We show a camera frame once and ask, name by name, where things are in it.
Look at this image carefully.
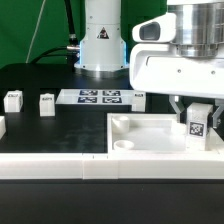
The white marker sheet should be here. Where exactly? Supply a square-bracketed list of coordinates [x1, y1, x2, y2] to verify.
[56, 89, 133, 105]

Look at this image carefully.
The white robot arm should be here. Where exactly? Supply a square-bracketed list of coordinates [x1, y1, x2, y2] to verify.
[77, 0, 224, 127]

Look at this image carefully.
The white thin cable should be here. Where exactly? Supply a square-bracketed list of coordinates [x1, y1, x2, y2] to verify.
[25, 0, 48, 64]

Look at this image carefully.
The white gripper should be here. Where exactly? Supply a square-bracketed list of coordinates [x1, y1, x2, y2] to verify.
[129, 13, 224, 128]

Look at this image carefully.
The white U-shaped fence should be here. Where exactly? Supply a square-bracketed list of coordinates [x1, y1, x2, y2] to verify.
[0, 115, 224, 181]

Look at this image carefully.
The white square tabletop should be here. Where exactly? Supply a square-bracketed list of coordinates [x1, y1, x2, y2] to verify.
[107, 113, 224, 155]

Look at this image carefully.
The black cable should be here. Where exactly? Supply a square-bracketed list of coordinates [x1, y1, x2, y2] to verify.
[29, 0, 82, 65]

